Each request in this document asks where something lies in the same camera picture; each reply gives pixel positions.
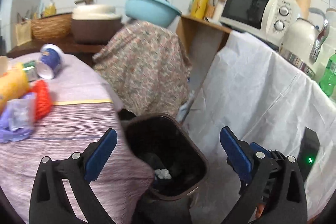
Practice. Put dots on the black trash bin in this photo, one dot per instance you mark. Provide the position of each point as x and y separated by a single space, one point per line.
161 142

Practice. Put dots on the purple plastic bag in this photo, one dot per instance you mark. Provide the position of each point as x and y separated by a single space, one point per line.
17 119

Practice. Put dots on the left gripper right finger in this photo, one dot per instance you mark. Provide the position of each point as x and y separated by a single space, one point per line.
287 201

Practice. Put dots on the orange mesh net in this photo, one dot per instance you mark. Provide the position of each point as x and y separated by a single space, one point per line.
43 101

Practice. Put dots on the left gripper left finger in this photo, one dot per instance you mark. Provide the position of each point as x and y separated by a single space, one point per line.
49 202

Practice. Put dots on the white microwave oven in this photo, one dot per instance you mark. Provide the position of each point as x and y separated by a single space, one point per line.
268 20

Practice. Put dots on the white tissue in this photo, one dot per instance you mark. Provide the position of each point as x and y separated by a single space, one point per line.
162 174

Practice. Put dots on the white cloth cover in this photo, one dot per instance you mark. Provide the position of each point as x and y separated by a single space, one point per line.
263 99

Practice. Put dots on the green soda bottle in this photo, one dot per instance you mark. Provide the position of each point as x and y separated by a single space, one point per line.
327 82

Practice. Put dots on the purple striped tablecloth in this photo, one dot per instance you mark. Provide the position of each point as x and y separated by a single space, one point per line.
84 108

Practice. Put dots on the woven utensil holder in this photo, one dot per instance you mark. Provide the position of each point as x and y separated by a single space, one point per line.
23 32

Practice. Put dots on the light blue plastic basin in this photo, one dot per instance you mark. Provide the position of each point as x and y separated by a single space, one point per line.
159 12

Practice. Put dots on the wicker basket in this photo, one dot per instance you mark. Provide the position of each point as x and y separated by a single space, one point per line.
51 27

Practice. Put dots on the wooden side cabinet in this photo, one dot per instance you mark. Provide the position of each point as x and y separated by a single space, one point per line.
202 40

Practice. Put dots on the right hand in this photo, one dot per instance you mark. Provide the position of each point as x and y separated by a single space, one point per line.
259 210

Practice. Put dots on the floral cloth cover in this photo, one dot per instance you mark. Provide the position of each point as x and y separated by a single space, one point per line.
147 67

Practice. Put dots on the yellow dish soap bottle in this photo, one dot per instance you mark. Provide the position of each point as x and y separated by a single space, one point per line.
50 10

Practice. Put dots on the blue white paper cup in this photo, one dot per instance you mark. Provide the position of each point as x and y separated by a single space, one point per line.
50 61

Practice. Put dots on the brown white sink basin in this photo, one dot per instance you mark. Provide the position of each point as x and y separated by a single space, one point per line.
95 24

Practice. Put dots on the red chip can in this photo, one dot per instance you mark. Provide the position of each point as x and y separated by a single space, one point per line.
4 65

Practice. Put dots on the white electric kettle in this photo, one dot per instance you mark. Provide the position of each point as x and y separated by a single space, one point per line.
302 43

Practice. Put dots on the green flat packet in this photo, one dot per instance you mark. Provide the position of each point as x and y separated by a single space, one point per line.
30 70

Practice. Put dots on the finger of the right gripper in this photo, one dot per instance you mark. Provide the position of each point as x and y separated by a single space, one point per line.
258 148

